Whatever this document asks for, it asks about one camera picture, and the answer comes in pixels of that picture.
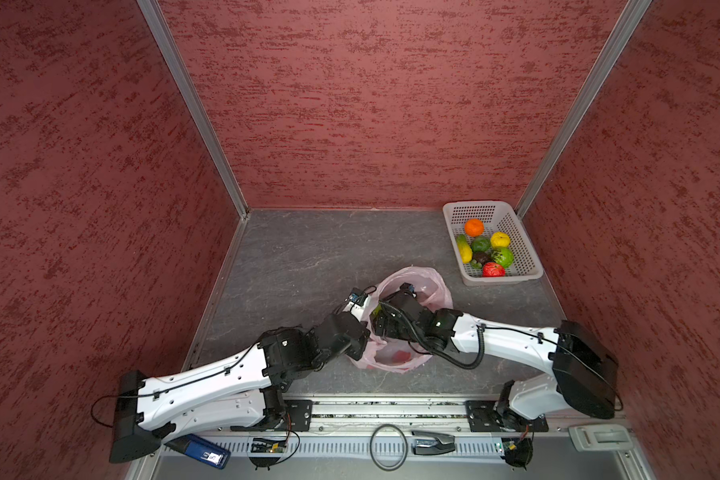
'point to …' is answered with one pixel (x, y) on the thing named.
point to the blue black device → (202, 450)
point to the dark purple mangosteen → (481, 256)
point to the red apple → (493, 269)
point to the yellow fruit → (500, 239)
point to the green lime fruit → (480, 244)
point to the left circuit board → (266, 445)
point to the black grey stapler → (429, 443)
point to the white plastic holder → (600, 437)
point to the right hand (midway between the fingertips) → (383, 333)
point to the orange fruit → (473, 227)
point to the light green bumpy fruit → (503, 256)
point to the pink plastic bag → (430, 288)
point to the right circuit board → (518, 452)
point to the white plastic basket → (496, 216)
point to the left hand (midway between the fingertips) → (363, 330)
